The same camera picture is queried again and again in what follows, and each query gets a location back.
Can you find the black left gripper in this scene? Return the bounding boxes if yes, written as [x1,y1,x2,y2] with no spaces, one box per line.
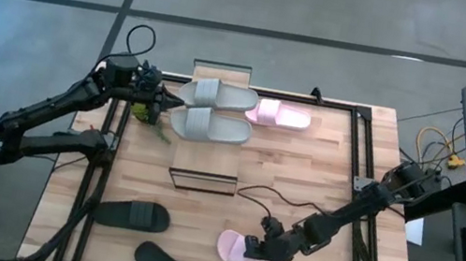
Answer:
[118,81,187,130]

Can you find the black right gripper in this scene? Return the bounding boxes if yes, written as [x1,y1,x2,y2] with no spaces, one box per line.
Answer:
[240,220,308,261]

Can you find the grey rubber slide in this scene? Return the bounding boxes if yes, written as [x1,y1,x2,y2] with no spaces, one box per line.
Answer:
[175,72,262,119]
[167,101,256,151]

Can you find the small potted green plant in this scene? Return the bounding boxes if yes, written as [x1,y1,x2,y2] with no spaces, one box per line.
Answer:
[125,100,178,146]

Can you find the white paper sheet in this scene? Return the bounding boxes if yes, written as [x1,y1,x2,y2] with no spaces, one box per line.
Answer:
[401,214,429,248]

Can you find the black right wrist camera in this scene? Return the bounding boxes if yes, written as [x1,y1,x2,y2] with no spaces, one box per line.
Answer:
[259,214,286,242]

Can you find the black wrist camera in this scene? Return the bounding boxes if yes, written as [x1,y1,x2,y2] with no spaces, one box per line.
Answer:
[135,60,165,91]
[259,214,286,242]

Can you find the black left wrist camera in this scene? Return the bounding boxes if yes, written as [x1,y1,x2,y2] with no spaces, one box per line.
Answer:
[135,60,165,91]

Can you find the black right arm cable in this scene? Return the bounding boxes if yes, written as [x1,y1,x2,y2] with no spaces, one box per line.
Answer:
[233,180,333,229]

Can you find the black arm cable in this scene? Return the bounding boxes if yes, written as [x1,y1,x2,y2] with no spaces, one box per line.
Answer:
[123,22,160,64]
[233,180,333,229]

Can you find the wooden shelf black metal frame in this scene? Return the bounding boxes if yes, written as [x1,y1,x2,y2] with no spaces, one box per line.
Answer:
[165,55,257,199]

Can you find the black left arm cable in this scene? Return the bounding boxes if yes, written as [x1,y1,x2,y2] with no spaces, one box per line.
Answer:
[123,22,160,64]

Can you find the black aluminium table frame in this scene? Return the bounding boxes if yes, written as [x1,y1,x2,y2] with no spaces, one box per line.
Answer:
[19,43,449,261]

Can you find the yellow cable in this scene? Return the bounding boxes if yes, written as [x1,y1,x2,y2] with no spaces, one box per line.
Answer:
[412,123,466,173]

